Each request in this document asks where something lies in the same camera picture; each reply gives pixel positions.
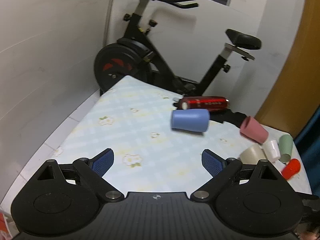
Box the green tall cup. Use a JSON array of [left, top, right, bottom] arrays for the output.
[[278, 134, 293, 163]]

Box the wooden wardrobe panel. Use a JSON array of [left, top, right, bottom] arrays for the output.
[[255, 0, 319, 137]]

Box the floral patterned bed sheet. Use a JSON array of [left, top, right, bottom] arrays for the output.
[[51, 74, 313, 198]]

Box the blue cup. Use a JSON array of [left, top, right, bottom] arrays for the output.
[[170, 109, 210, 133]]

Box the red plastic cup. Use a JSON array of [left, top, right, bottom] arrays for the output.
[[281, 159, 301, 180]]

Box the black exercise bike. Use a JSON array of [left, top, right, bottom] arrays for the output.
[[94, 0, 262, 96]]

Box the beige tall cup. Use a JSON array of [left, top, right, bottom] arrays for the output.
[[239, 144, 267, 165]]

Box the pink cup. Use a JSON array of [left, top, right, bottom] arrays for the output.
[[240, 116, 268, 144]]

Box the teal curtain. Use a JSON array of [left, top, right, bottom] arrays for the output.
[[295, 119, 320, 196]]

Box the white small cup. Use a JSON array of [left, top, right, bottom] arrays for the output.
[[262, 140, 281, 163]]

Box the red metallic bottle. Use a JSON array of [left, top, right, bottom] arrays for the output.
[[173, 96, 229, 112]]

